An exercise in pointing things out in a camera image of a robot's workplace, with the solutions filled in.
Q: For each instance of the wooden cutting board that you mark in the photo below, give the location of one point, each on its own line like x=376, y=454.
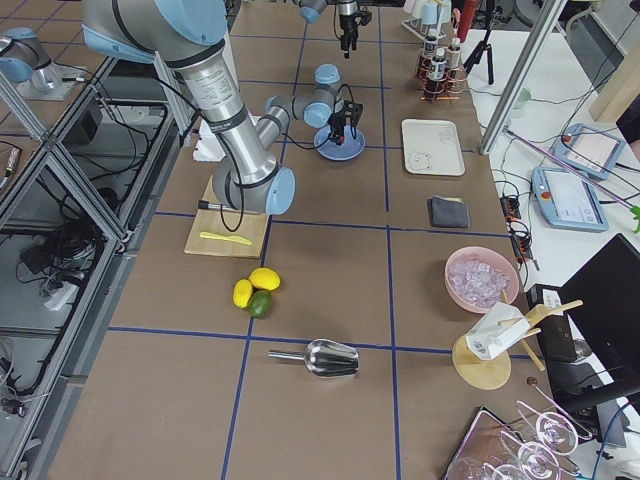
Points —
x=253, y=226

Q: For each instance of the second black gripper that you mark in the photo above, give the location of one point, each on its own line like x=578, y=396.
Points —
x=345, y=12

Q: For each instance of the white box on stand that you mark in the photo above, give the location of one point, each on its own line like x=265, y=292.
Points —
x=496, y=331

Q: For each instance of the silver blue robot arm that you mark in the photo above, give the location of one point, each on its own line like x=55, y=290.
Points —
x=189, y=36

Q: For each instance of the black monitor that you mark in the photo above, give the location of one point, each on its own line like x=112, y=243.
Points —
x=608, y=320

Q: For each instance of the blue teach pendant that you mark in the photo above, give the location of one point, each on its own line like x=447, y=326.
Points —
x=592, y=151
x=566, y=202

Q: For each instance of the pink bowl of ice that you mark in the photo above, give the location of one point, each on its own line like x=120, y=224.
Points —
x=476, y=278

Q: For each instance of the aluminium frame post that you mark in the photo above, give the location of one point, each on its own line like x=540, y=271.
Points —
x=533, y=46

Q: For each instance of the yellow lemon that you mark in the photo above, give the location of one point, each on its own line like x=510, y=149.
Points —
x=242, y=293
x=264, y=278

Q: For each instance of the green lime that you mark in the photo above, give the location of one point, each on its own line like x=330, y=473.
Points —
x=260, y=304

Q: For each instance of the steel ice scoop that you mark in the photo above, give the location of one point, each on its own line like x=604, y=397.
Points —
x=324, y=358

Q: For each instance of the copper wire bottle rack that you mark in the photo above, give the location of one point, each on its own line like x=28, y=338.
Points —
x=448, y=88

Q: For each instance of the cream bear tray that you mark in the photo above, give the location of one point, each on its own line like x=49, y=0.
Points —
x=431, y=147

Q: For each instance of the dark bottle white cap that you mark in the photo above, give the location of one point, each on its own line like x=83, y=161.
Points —
x=429, y=47

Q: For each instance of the grey folded cloth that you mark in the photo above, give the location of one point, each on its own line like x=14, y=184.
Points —
x=448, y=213

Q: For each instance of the yellow plastic knife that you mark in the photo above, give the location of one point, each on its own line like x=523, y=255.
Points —
x=228, y=238

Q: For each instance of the clear wine glass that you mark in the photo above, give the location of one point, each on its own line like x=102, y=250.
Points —
x=534, y=459
x=551, y=429

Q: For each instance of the blue plate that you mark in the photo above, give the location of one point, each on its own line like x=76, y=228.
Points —
x=352, y=146

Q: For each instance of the black tripod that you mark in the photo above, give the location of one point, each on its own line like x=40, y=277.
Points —
x=483, y=47

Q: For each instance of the blue cup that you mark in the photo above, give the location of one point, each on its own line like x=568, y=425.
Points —
x=430, y=12

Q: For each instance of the red thermos bottle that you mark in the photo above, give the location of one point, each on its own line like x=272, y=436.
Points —
x=466, y=18

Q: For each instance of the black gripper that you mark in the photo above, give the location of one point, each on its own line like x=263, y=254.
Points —
x=338, y=121

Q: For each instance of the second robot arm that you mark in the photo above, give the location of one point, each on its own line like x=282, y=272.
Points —
x=347, y=11

